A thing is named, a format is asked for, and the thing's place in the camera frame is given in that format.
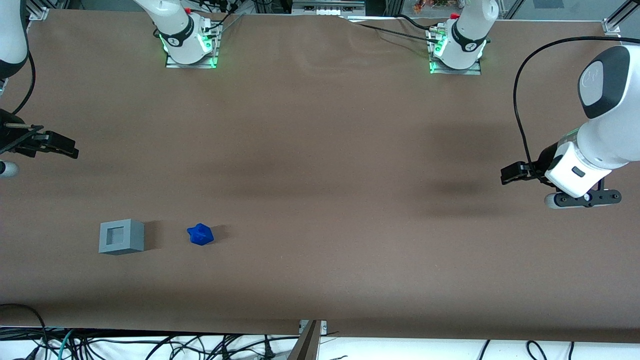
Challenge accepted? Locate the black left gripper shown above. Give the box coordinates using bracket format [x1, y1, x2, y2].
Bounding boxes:
[500, 142, 562, 187]

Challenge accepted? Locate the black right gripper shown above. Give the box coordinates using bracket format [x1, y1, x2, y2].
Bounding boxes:
[0, 109, 80, 160]

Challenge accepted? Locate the blue plastic part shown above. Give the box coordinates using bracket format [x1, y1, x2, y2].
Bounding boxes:
[186, 223, 215, 247]

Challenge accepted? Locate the gray square base block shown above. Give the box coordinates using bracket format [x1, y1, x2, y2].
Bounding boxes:
[98, 218, 146, 256]

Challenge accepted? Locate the brown table cover sheet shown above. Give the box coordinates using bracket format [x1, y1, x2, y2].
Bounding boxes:
[0, 8, 640, 344]

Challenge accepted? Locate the white power strip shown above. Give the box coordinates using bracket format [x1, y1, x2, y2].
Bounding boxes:
[291, 0, 367, 17]

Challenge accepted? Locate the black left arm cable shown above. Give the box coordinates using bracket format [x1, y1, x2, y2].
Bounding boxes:
[513, 35, 640, 173]

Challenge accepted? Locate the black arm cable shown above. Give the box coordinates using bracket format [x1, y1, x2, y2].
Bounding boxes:
[513, 35, 640, 173]
[11, 51, 37, 117]

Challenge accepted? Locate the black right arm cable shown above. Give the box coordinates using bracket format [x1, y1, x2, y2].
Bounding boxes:
[11, 51, 37, 117]

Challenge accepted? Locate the black looped floor cable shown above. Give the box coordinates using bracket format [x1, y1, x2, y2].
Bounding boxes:
[0, 303, 50, 360]

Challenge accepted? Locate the aluminium frame bar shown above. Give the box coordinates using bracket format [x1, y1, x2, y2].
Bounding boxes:
[606, 0, 640, 35]

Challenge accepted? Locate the long black cable on sheet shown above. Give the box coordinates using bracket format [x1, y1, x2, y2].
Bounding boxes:
[345, 19, 441, 42]

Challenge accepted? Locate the teal cable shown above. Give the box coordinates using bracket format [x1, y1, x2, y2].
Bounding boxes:
[49, 328, 77, 360]

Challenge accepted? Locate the black base connector cable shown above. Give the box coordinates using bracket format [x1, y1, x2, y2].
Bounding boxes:
[199, 0, 247, 32]

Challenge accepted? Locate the aluminium profile post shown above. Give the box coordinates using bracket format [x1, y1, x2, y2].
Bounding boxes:
[286, 319, 328, 360]

